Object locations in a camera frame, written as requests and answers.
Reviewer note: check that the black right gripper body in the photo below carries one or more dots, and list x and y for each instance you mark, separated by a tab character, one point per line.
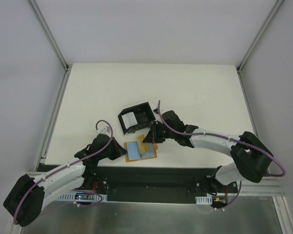
155	132

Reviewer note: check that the aluminium frame rail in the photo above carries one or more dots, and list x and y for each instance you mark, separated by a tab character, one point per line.
257	73
61	83

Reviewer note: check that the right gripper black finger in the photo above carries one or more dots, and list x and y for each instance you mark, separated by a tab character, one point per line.
148	137
158	138

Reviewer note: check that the aluminium frame rail left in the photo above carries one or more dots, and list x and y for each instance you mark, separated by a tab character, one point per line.
61	83

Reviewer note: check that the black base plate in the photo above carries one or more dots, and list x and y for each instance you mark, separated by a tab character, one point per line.
154	185

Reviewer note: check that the white cards in box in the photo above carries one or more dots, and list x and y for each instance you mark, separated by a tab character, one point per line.
129	119

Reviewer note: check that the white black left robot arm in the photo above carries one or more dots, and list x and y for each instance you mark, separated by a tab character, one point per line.
30	195

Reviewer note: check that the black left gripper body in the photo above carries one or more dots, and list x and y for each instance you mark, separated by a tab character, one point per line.
115	148

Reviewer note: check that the aluminium front cross rail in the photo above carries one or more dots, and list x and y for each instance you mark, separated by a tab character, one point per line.
267	187

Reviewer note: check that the white cable duct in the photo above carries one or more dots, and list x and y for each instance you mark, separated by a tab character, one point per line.
204	200
82	197

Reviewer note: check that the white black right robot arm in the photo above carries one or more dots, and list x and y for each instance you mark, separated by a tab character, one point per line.
246	150

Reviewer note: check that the white cable duct left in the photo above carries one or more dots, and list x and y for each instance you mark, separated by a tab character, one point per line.
82	197

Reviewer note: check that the black plastic card box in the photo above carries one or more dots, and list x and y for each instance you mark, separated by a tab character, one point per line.
143	114

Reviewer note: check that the aluminium frame rail right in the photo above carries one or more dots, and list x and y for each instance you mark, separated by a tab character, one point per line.
257	73

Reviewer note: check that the white cable duct right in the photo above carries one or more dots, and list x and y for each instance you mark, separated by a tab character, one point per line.
204	200

